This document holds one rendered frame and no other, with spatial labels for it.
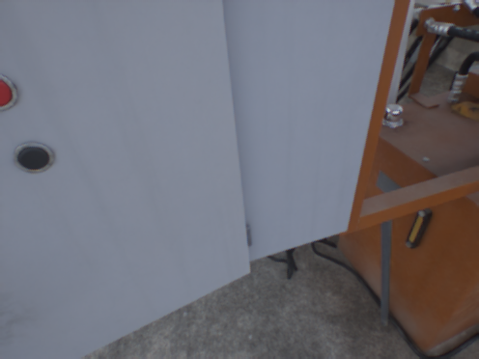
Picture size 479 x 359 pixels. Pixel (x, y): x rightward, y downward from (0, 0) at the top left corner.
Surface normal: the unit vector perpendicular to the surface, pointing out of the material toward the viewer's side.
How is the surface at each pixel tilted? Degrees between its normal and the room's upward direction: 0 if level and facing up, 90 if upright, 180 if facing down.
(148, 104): 90
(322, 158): 90
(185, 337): 0
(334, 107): 90
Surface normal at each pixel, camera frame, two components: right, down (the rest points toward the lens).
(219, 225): 0.46, 0.54
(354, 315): -0.08, -0.76
